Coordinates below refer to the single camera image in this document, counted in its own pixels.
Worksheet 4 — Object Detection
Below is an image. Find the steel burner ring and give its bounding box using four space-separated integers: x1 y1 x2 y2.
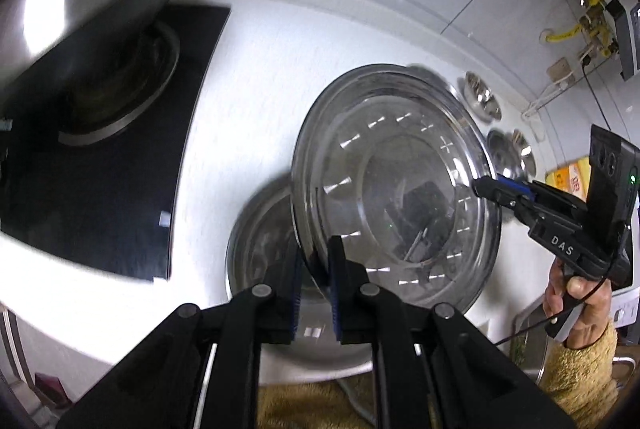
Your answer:
57 22 182 145

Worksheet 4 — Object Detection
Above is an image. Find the person's right hand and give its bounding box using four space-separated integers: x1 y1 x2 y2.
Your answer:
542 259 618 351

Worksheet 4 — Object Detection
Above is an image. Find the person's beige fleece clothing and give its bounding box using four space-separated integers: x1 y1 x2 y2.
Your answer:
257 379 381 429

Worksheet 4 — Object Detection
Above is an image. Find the yellow gas pipe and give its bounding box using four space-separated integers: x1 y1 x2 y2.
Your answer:
542 0 618 57

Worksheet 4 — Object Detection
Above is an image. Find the black glass gas stove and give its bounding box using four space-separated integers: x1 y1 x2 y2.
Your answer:
0 4 232 282

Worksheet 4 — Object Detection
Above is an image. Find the small steel bowl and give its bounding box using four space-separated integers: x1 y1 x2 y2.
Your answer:
462 70 502 122
511 129 538 177
486 129 523 182

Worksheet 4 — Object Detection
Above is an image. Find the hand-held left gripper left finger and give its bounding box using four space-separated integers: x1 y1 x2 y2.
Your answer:
56 253 304 429

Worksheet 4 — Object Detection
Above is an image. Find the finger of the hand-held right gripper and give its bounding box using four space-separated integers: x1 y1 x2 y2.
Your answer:
497 176 539 199
472 178 534 216

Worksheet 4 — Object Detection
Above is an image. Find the beige wall socket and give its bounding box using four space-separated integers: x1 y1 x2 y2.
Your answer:
547 58 576 85

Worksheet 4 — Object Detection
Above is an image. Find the large stainless steel bowl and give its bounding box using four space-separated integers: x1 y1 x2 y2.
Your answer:
291 64 502 310

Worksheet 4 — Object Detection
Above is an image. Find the yellow packet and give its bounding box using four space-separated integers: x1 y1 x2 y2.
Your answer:
545 159 593 200

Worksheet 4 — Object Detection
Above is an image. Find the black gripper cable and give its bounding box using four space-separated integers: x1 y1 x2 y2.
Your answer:
495 219 628 346

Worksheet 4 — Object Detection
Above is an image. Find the grey wall device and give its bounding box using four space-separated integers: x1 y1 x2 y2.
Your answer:
612 0 640 82

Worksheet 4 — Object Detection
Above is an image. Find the white cable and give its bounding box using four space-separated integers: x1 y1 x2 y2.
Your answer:
522 74 576 120

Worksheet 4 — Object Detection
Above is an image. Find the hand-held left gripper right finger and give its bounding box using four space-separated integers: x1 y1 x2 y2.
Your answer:
327 235 576 429

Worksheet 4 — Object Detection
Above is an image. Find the person's right forearm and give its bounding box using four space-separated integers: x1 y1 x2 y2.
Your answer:
542 321 621 429

